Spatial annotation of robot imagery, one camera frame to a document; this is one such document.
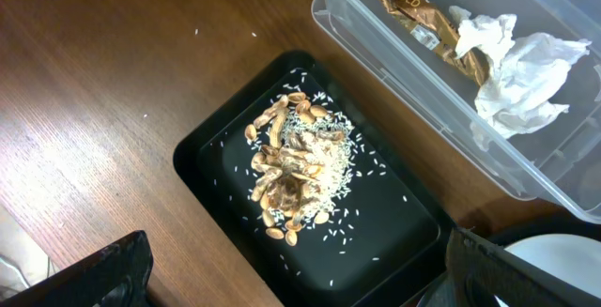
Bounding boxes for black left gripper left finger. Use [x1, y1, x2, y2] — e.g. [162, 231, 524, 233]
[1, 230, 153, 307]

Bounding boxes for round black tray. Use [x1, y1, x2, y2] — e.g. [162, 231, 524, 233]
[417, 217, 601, 307]

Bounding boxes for clear plastic waste bin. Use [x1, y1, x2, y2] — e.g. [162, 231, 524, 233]
[312, 0, 600, 223]

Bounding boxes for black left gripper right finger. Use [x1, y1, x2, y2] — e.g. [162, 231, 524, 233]
[445, 228, 600, 307]

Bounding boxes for gold snack wrapper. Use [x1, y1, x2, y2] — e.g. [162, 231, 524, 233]
[379, 0, 488, 85]

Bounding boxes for large white tissue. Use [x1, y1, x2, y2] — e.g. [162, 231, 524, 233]
[449, 6, 592, 139]

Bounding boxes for black rectangular tray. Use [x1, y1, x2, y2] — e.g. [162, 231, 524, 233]
[173, 51, 454, 306]

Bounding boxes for grey round plate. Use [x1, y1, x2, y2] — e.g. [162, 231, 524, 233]
[505, 234, 601, 298]

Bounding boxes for peanut and rice scraps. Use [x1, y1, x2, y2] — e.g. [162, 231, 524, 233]
[213, 67, 409, 289]

